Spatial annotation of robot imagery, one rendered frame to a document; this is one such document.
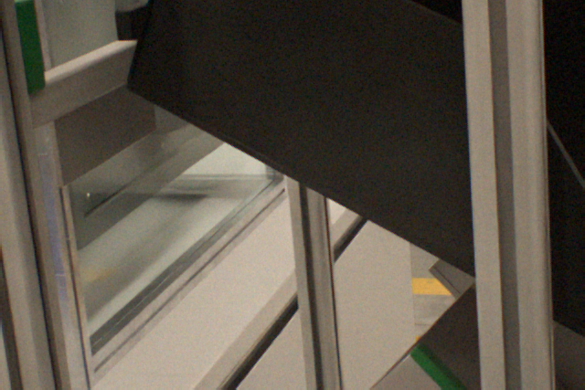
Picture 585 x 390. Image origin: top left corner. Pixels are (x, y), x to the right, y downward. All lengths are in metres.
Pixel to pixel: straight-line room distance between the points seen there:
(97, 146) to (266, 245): 1.16
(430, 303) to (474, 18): 3.38
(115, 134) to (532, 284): 0.21
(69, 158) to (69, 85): 0.04
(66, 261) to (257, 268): 0.39
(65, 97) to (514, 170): 0.17
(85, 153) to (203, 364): 0.83
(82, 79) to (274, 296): 1.03
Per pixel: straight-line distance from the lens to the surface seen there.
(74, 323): 1.25
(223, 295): 1.49
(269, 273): 1.55
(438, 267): 0.58
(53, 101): 0.45
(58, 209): 1.22
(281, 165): 0.42
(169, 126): 1.45
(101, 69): 0.48
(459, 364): 0.51
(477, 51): 0.35
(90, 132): 0.50
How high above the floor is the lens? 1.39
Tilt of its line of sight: 16 degrees down
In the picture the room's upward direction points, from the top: 5 degrees counter-clockwise
